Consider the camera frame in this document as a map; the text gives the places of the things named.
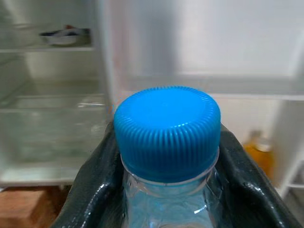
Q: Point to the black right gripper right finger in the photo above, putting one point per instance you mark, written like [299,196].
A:
[247,197]

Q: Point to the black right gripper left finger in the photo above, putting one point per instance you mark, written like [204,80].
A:
[99,185]

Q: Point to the clear water bottle blue cap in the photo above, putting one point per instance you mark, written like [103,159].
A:
[166,123]

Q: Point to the white fridge door shelf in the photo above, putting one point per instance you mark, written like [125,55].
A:
[237,86]
[294,183]

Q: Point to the clear fridge drawer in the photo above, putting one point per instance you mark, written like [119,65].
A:
[47,147]

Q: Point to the glass fridge shelf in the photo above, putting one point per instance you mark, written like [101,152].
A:
[47,103]

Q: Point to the silver fridge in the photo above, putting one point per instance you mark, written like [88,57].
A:
[59,66]

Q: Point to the bottle of orange liquid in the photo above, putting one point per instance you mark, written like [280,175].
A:
[260,159]

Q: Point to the wooden board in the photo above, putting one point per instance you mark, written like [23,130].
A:
[23,204]

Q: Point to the white bowl dark rim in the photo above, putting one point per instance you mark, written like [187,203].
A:
[63,38]

